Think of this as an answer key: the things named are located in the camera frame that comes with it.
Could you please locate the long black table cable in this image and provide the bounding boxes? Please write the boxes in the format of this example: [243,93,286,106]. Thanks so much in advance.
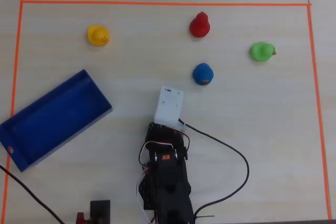
[0,165,65,224]

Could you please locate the yellow rubber duck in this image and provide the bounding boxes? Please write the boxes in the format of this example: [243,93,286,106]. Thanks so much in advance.
[87,24,110,48]

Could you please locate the black table clamp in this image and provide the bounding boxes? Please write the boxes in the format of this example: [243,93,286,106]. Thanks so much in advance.
[90,199,111,224]

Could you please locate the red rubber duck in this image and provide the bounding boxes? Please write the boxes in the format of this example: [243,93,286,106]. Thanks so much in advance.
[189,11,211,38]

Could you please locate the red clamp handle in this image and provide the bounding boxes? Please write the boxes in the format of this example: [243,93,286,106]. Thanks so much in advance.
[76,211,91,224]

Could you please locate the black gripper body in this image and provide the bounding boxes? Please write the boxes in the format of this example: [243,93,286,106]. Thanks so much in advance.
[145,122,190,154]

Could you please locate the orange tape strip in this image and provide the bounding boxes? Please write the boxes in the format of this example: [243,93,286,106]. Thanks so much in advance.
[306,4,332,221]
[1,0,24,224]
[20,0,312,7]

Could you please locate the green rubber duck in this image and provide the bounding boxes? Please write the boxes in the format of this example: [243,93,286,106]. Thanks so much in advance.
[250,41,277,63]

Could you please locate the blue rubber duck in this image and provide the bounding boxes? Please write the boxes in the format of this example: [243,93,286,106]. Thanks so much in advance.
[193,62,214,86]

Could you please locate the black camera cable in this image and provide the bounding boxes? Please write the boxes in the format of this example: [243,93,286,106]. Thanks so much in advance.
[178,118,250,219]

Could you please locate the blue plastic box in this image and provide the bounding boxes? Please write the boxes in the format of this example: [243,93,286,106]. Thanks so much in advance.
[0,69,113,173]

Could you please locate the red white servo wires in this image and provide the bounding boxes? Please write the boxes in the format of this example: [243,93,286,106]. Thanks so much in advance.
[138,132,191,175]

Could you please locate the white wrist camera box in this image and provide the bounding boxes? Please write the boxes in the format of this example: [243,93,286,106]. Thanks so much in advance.
[153,86,186,132]

